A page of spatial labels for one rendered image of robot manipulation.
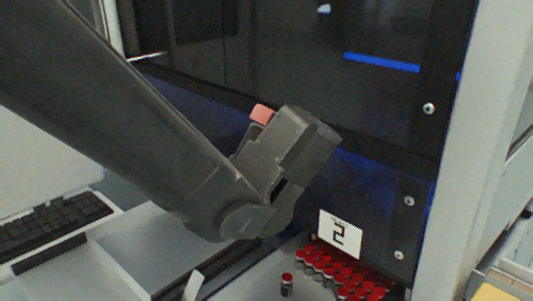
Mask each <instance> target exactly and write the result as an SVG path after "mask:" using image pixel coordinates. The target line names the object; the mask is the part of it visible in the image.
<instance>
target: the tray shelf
mask: <svg viewBox="0 0 533 301"><path fill-rule="evenodd" d="M294 237H295V235H294V234H292V233H290V232H289V231H286V230H285V229H283V230H282V231H280V232H279V233H277V234H275V235H273V236H270V237H261V239H262V245H261V246H260V247H258V248H257V249H255V250H254V251H252V252H250V253H249V254H247V255H246V256H244V257H243V258H241V259H240V260H238V261H237V262H236V263H235V264H234V265H232V266H231V267H229V268H228V269H226V270H225V271H223V272H221V273H220V274H218V275H217V276H215V277H214V278H213V279H211V280H210V281H208V282H207V283H206V284H205V285H203V286H202V287H201V288H200V289H199V292H198V294H197V296H196V299H195V301H200V300H202V299H203V298H205V297H206V296H207V295H209V294H210V293H212V292H213V291H215V290H216V289H218V288H219V287H221V286H222V285H223V284H225V283H226V282H227V281H228V280H229V279H231V278H232V277H234V275H236V274H237V273H238V272H240V271H242V270H243V269H244V268H246V267H247V266H249V265H250V264H252V263H253V262H254V261H256V260H257V259H259V258H260V257H261V256H263V255H264V254H266V253H267V252H269V251H270V250H272V249H273V248H277V249H278V248H279V247H281V246H282V245H283V244H285V243H287V242H288V241H289V240H291V239H292V238H294ZM9 268H10V272H11V274H12V276H13V277H14V279H15V280H16V282H17V283H18V285H19V286H20V288H21V289H22V291H23V292H24V294H25V295H26V297H27V298H28V299H29V301H144V300H143V299H142V298H141V297H140V296H139V295H138V294H136V293H135V292H134V291H133V290H132V289H131V288H130V287H129V286H128V284H127V283H126V282H125V281H124V280H123V279H122V278H121V277H120V276H119V275H118V274H117V273H116V272H115V271H114V270H113V269H112V268H111V267H110V266H109V265H108V264H107V263H106V262H105V261H104V260H103V258H102V257H101V256H100V254H99V253H98V252H97V251H96V250H95V249H94V248H93V247H92V246H91V245H90V244H89V243H88V242H86V243H84V244H83V245H82V246H80V247H78V248H75V249H73V250H70V251H67V252H65V253H63V254H61V255H59V256H57V257H55V258H53V259H51V260H50V261H48V262H46V263H43V264H41V265H39V266H37V267H35V268H33V269H31V270H29V271H26V272H24V273H21V274H19V275H17V276H15V275H14V274H13V272H12V270H11V267H10V265H9Z"/></svg>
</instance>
